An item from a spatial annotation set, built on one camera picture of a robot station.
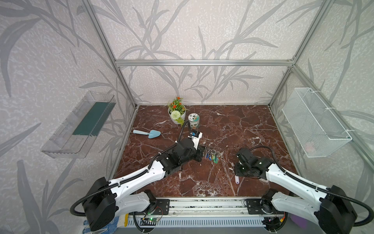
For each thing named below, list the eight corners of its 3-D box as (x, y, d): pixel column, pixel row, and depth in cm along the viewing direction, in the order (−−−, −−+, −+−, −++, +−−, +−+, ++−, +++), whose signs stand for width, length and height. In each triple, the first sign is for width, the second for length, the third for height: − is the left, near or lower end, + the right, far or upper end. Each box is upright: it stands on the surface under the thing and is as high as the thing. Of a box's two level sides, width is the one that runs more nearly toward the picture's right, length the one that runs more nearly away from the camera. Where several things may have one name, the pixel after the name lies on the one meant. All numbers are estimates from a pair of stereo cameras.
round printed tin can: (188, 129, 108) (187, 121, 101) (188, 120, 113) (188, 113, 106) (199, 129, 108) (199, 121, 101) (199, 120, 113) (199, 113, 106)
